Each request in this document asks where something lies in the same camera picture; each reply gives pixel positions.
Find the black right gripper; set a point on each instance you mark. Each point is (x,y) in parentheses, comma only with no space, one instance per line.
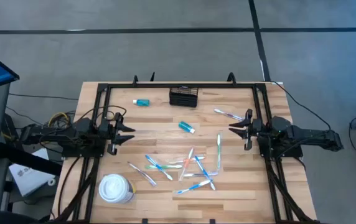
(260,128)

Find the white printed booklet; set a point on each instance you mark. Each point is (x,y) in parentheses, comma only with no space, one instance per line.
(28,180)

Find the white tape roll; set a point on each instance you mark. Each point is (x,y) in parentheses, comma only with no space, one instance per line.
(50,181)

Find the black diagonal bar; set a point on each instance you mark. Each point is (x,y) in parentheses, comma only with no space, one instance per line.
(28,159)

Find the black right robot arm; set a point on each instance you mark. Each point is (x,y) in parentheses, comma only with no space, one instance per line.
(308,135)

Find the white lidded wipes canister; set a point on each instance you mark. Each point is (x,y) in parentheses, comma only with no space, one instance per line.
(114,188)

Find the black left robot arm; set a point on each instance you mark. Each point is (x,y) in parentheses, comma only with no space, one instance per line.
(56,133)

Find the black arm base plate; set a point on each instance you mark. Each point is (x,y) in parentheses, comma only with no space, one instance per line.
(293,152)
(72,153)

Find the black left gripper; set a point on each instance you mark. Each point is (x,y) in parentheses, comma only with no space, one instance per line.
(106,129)

